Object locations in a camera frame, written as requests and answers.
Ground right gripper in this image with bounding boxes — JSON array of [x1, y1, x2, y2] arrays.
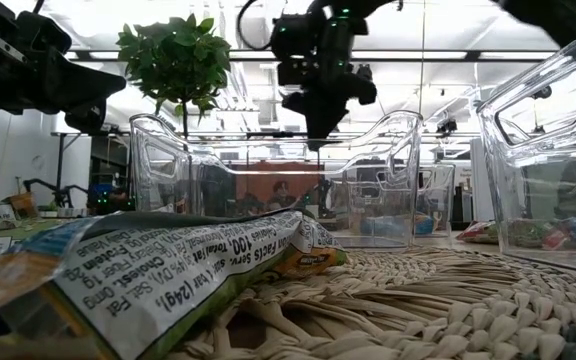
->
[[277, 4, 378, 150]]

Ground green blue granola bar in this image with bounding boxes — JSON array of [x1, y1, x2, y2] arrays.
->
[[415, 213, 437, 236]]

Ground black office desk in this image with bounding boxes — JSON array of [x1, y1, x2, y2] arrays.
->
[[50, 130, 134, 201]]

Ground person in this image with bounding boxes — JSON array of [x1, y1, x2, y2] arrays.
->
[[266, 180, 297, 212]]

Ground clear plastic bin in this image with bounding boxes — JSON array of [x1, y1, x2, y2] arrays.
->
[[128, 110, 424, 251], [476, 22, 576, 277], [327, 162, 457, 240]]

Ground green plant in black pot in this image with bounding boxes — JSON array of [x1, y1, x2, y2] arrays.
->
[[116, 13, 232, 151]]

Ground brown cardboard box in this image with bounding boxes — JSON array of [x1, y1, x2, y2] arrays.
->
[[10, 192, 39, 219]]

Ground round woven placemat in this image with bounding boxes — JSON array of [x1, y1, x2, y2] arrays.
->
[[167, 247, 576, 360]]

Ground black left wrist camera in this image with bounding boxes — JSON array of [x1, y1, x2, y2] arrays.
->
[[15, 10, 73, 52]]

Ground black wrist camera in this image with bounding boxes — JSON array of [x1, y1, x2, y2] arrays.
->
[[270, 13, 315, 64], [15, 10, 73, 52]]

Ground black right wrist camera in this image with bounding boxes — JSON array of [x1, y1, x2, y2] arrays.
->
[[270, 13, 315, 64]]

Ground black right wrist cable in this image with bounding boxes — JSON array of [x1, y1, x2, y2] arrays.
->
[[236, 0, 282, 52]]

